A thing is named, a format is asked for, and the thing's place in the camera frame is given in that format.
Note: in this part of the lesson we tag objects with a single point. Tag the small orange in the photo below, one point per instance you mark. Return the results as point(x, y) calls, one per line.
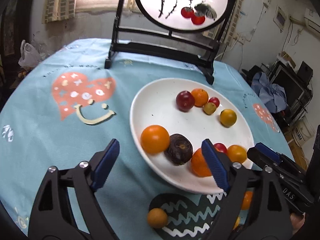
point(237, 153)

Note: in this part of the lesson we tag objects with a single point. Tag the left beige curtain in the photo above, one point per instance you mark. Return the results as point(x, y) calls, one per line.
point(58, 10)

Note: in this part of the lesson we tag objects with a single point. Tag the wall power socket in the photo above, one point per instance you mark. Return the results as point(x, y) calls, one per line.
point(240, 39)

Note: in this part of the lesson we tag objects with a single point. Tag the person's left hand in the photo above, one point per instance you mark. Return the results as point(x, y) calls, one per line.
point(297, 221)

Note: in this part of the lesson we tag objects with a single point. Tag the white plastic bag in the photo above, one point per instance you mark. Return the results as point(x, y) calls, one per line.
point(30, 57)

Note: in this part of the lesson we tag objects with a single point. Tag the dark red plum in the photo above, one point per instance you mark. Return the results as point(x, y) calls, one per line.
point(185, 101)

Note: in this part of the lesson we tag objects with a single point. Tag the small orange round citrus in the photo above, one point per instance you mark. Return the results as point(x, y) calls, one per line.
point(201, 97)

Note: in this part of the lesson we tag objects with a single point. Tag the orange mandarin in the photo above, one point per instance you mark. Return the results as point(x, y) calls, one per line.
point(247, 200)

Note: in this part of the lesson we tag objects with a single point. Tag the small green kumquat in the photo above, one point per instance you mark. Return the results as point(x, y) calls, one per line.
point(209, 108)

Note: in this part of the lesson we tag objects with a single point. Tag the blue clothes pile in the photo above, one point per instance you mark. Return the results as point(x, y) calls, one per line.
point(272, 95)

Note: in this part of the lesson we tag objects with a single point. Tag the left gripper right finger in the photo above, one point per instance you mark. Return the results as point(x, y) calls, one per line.
point(268, 215)

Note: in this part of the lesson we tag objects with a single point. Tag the large green-orange citrus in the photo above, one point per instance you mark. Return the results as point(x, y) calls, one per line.
point(228, 118)

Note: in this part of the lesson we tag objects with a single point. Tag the large orange tangerine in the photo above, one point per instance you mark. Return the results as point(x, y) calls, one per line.
point(199, 166)

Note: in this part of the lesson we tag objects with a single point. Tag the black monitor on shelf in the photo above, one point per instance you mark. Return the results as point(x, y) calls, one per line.
point(298, 95)

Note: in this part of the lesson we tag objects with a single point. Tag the dark water chestnut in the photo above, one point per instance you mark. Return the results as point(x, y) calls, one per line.
point(180, 150)

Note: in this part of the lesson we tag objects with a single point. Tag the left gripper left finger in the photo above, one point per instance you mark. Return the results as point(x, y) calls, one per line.
point(52, 215)

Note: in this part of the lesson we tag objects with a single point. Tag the small red cherry tomato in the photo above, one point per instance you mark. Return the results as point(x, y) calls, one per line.
point(215, 101)

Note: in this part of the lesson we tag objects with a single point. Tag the yellow passion fruit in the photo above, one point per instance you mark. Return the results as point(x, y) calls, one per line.
point(157, 218)

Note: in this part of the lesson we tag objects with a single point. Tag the black framed round screen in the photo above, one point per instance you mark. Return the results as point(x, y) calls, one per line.
point(199, 23)

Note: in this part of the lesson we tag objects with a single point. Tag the yellow-orange persimmon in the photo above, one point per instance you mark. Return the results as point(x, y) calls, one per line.
point(154, 139)

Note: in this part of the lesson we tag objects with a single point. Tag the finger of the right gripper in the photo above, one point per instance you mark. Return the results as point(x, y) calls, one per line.
point(263, 156)

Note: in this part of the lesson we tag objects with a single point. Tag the white oval plate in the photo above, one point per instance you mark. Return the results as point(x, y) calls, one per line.
point(154, 104)

